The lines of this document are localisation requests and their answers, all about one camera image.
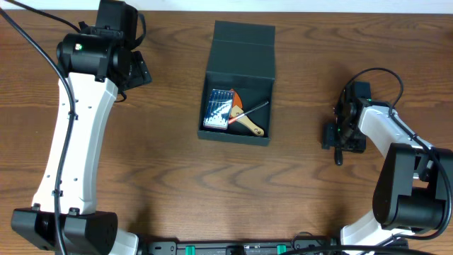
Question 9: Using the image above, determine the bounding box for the black yellow screwdriver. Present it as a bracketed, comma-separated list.
[334, 148, 343, 166]

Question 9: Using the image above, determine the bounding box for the clear blue precision screwdriver case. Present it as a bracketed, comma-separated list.
[202, 89, 235, 130]

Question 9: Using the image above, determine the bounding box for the black handled claw hammer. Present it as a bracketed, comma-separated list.
[229, 101, 270, 124]

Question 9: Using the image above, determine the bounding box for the black gift box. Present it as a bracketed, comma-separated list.
[197, 21, 275, 146]

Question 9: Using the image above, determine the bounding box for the orange scraper wooden handle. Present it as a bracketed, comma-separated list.
[229, 89, 265, 137]

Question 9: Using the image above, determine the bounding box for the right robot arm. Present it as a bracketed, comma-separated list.
[321, 81, 452, 254]

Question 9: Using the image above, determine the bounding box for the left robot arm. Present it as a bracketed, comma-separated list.
[11, 1, 151, 254]

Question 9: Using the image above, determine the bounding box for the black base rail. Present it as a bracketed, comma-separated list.
[137, 237, 326, 255]

